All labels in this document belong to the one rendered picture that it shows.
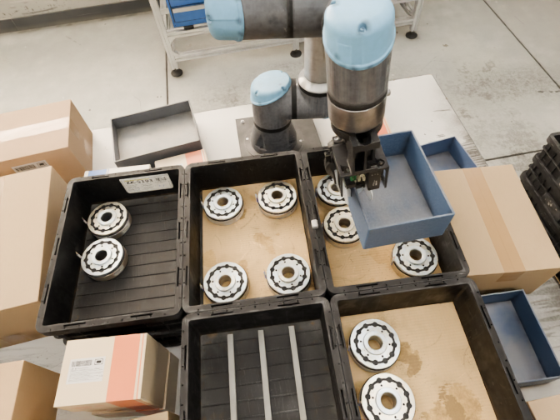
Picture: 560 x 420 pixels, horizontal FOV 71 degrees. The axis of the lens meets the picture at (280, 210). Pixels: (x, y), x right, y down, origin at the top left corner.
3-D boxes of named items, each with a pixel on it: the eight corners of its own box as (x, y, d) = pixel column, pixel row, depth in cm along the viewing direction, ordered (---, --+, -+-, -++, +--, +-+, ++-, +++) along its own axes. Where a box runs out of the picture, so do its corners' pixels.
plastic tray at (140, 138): (120, 172, 125) (113, 162, 121) (116, 129, 136) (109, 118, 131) (203, 150, 128) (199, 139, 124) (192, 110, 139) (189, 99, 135)
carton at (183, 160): (166, 204, 123) (158, 190, 117) (162, 176, 130) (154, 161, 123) (216, 191, 125) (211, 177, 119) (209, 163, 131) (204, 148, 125)
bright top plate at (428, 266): (386, 242, 94) (387, 241, 94) (426, 233, 95) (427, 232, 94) (402, 281, 89) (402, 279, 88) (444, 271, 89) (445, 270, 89)
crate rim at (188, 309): (187, 169, 104) (184, 163, 102) (300, 155, 104) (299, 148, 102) (184, 317, 82) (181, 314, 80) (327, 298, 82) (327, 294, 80)
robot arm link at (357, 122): (321, 77, 52) (382, 64, 52) (323, 103, 56) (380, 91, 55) (334, 117, 48) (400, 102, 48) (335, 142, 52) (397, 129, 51)
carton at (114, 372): (73, 412, 78) (52, 407, 72) (85, 350, 85) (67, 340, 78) (153, 404, 78) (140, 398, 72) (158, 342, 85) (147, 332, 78)
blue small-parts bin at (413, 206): (334, 165, 81) (337, 142, 75) (404, 153, 82) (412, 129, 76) (362, 249, 70) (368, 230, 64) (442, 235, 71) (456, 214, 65)
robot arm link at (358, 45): (391, -23, 42) (405, 23, 38) (383, 62, 52) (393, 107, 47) (318, -13, 43) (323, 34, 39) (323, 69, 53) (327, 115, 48)
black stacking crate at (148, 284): (90, 204, 111) (70, 180, 101) (195, 191, 111) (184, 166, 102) (64, 347, 89) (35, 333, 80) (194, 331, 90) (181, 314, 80)
